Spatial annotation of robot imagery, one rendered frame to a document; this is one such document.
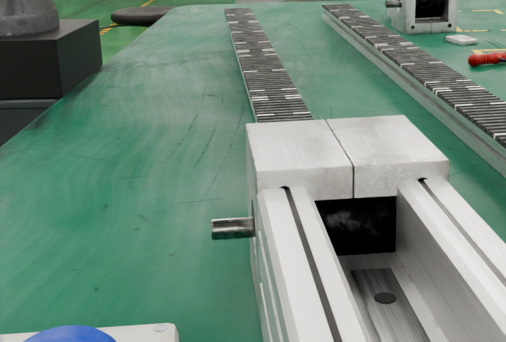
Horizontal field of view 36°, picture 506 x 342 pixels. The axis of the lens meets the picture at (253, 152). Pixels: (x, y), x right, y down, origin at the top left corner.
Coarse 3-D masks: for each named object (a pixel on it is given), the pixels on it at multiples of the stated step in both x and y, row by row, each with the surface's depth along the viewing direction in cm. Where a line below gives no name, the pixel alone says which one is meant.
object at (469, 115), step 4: (468, 112) 71; (472, 112) 70; (476, 112) 70; (480, 112) 70; (484, 112) 70; (488, 112) 70; (492, 112) 70; (496, 112) 70; (500, 112) 70; (504, 112) 70; (468, 116) 70; (472, 116) 69; (476, 116) 69; (480, 116) 69; (484, 116) 69; (488, 116) 69; (492, 116) 69; (496, 116) 69; (500, 116) 69; (504, 116) 69; (468, 120) 70
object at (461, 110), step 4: (460, 108) 72; (464, 108) 72; (468, 108) 72; (472, 108) 72; (476, 108) 72; (480, 108) 72; (484, 108) 72; (488, 108) 72; (492, 108) 72; (496, 108) 71; (500, 108) 71; (504, 108) 71; (460, 112) 72; (464, 112) 71; (464, 116) 71
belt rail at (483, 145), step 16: (352, 32) 124; (368, 48) 116; (384, 64) 104; (400, 80) 96; (416, 80) 88; (416, 96) 89; (432, 96) 83; (432, 112) 83; (448, 112) 80; (448, 128) 78; (464, 128) 75; (480, 144) 69; (496, 144) 65; (496, 160) 65
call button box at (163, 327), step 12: (156, 324) 32; (168, 324) 32; (0, 336) 31; (12, 336) 31; (24, 336) 31; (120, 336) 31; (132, 336) 31; (144, 336) 31; (156, 336) 31; (168, 336) 31
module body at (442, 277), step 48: (288, 192) 39; (432, 192) 38; (288, 240) 33; (432, 240) 34; (480, 240) 32; (288, 288) 29; (336, 288) 29; (384, 288) 35; (432, 288) 34; (480, 288) 29; (288, 336) 26; (336, 336) 26; (384, 336) 31; (432, 336) 33; (480, 336) 28
